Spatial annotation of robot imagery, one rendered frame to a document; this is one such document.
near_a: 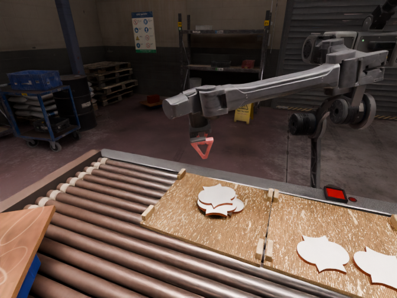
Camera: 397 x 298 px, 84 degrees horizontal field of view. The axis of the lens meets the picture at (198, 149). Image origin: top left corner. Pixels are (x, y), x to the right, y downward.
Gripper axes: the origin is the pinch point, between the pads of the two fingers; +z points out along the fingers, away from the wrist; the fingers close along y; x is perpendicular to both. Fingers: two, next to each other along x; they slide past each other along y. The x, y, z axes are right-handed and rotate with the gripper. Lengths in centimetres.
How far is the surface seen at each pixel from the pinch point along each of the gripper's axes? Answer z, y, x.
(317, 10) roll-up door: -26, -409, 242
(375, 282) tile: 28, 33, 39
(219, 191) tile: 19.8, -1.0, 3.3
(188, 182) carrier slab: 23.0, -13.6, -9.4
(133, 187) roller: 21.0, -13.1, -33.5
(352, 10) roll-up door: -16, -386, 294
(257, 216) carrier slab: 26.2, 8.0, 15.3
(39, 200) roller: 15, -6, -69
